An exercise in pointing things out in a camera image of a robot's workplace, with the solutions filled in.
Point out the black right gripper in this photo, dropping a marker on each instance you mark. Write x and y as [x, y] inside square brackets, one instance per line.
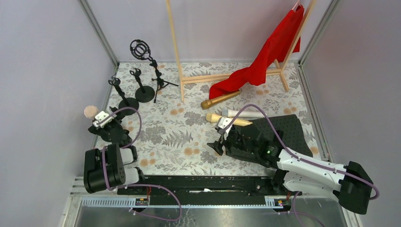
[227, 143]

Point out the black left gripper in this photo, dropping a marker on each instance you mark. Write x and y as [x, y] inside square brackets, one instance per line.
[106, 127]

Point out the black round-base mic stand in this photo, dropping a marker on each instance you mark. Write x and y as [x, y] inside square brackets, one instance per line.
[118, 135]

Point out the pink microphone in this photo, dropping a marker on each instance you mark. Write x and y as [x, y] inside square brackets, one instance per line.
[90, 111]

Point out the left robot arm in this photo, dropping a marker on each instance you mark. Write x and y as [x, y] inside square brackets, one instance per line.
[104, 169]

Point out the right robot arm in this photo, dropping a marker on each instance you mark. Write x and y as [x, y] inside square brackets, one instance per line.
[349, 185]

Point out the cream yellow microphone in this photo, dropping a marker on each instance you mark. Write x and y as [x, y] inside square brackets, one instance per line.
[214, 118]

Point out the white microphone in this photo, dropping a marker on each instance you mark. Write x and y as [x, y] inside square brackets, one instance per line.
[243, 114]

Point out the gold microphone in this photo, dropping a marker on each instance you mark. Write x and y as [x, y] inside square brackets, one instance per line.
[211, 102]

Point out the dark perforated foam mat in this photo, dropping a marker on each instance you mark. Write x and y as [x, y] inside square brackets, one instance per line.
[289, 129]

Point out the red cloth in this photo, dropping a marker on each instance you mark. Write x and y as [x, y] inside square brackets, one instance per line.
[275, 48]

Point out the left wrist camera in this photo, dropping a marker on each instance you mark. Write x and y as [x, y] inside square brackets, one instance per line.
[101, 119]

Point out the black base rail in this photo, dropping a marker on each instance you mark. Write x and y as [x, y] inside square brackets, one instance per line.
[208, 190]

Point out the black tripod shock-mount stand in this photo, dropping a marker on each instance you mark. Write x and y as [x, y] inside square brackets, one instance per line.
[141, 51]

